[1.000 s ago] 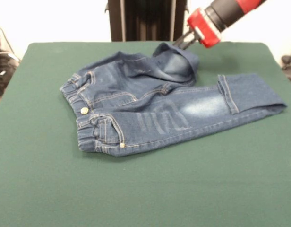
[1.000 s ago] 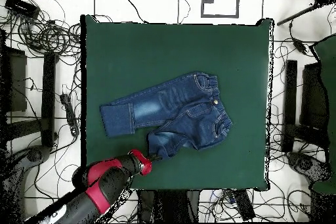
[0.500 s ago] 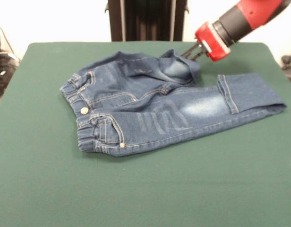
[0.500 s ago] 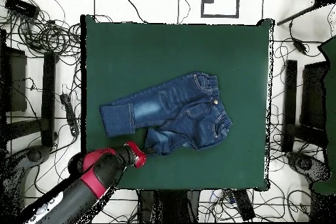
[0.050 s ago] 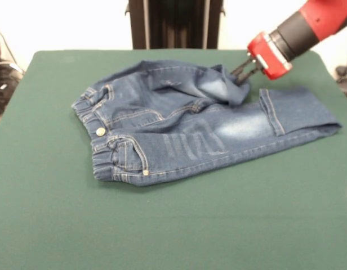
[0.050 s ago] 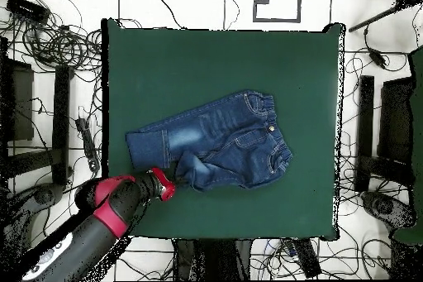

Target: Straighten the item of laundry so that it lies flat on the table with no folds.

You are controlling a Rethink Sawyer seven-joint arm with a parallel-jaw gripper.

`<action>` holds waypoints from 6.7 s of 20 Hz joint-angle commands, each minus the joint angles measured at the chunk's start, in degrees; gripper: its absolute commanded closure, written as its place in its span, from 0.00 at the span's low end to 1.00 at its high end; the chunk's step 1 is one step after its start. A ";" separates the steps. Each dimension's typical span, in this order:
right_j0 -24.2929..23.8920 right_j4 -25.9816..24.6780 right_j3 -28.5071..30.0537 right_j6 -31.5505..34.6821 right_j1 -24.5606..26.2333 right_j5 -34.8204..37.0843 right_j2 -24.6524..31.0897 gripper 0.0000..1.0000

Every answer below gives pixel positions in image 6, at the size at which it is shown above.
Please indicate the small black power adapter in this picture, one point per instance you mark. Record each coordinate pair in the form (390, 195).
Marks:
(377, 57)

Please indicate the black stand with rod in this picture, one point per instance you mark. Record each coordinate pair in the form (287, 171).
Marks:
(373, 17)

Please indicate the black adapter box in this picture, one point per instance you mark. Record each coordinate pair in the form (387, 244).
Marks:
(28, 9)

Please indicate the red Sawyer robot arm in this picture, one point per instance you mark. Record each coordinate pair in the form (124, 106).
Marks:
(99, 222)

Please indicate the dark green table cloth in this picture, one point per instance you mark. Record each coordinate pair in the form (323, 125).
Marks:
(198, 63)

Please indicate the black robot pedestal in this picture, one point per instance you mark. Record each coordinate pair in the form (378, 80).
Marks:
(211, 259)

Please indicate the long black power strip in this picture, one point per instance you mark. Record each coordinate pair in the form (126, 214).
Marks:
(307, 257)

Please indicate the dark flat panel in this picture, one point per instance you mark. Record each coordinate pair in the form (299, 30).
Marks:
(21, 106)
(396, 120)

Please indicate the black stand bar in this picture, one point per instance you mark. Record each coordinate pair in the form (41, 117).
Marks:
(365, 130)
(61, 123)

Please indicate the grey stand base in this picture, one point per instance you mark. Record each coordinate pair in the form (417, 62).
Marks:
(385, 207)
(43, 196)

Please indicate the grey floor hatch frame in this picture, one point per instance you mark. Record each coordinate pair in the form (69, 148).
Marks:
(277, 19)

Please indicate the blue denim jeans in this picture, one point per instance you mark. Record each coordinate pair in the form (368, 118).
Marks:
(231, 143)

